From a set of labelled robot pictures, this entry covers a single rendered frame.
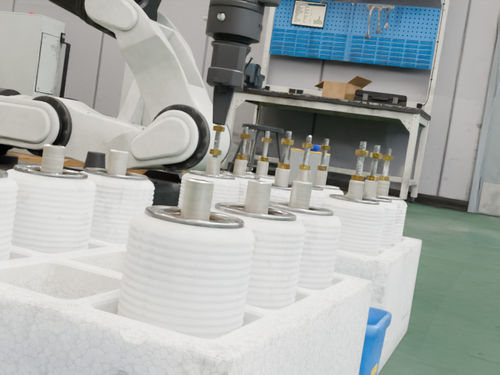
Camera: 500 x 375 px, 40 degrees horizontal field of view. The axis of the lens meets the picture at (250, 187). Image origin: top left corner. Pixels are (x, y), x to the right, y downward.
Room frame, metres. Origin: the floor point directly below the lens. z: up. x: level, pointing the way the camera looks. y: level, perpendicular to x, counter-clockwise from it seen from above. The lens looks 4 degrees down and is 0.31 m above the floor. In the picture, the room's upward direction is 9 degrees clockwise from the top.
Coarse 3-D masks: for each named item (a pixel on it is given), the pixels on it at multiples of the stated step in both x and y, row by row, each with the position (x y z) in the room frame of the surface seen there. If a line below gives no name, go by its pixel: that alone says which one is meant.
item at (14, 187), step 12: (0, 180) 0.60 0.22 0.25; (12, 180) 0.62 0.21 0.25; (0, 192) 0.59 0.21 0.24; (12, 192) 0.61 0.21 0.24; (0, 204) 0.59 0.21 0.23; (12, 204) 0.61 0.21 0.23; (0, 216) 0.59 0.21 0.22; (12, 216) 0.61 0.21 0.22; (0, 228) 0.59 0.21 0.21; (0, 240) 0.60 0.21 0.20; (0, 252) 0.60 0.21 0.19
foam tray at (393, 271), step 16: (416, 240) 1.26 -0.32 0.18; (336, 256) 0.96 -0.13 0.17; (352, 256) 0.95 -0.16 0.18; (368, 256) 0.96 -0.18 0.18; (384, 256) 0.99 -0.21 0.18; (400, 256) 1.04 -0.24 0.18; (416, 256) 1.24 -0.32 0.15; (336, 272) 0.95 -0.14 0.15; (352, 272) 0.95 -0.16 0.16; (368, 272) 0.94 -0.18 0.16; (384, 272) 0.93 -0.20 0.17; (400, 272) 1.06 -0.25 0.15; (416, 272) 1.28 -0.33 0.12; (384, 288) 0.93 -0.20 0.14; (400, 288) 1.09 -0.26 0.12; (384, 304) 0.95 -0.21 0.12; (400, 304) 1.13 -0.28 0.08; (400, 320) 1.16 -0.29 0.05; (400, 336) 1.20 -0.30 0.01; (384, 352) 1.03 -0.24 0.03
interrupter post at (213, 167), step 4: (208, 160) 1.10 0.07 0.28; (212, 160) 1.10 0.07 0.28; (216, 160) 1.10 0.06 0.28; (220, 160) 1.11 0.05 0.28; (208, 164) 1.10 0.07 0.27; (212, 164) 1.10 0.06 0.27; (216, 164) 1.10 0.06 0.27; (208, 168) 1.10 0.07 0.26; (212, 168) 1.10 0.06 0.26; (216, 168) 1.10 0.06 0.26; (208, 172) 1.10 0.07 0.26; (212, 172) 1.10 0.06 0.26; (216, 172) 1.10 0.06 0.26
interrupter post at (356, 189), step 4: (352, 180) 1.02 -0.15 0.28; (352, 184) 1.02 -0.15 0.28; (356, 184) 1.02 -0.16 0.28; (360, 184) 1.02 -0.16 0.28; (364, 184) 1.03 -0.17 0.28; (352, 188) 1.02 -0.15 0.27; (356, 188) 1.02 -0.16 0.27; (360, 188) 1.02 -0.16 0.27; (348, 192) 1.03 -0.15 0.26; (352, 192) 1.02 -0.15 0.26; (356, 192) 1.02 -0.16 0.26; (360, 192) 1.02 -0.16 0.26; (348, 196) 1.03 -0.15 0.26; (352, 196) 1.02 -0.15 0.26; (356, 196) 1.02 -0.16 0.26; (360, 196) 1.02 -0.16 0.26
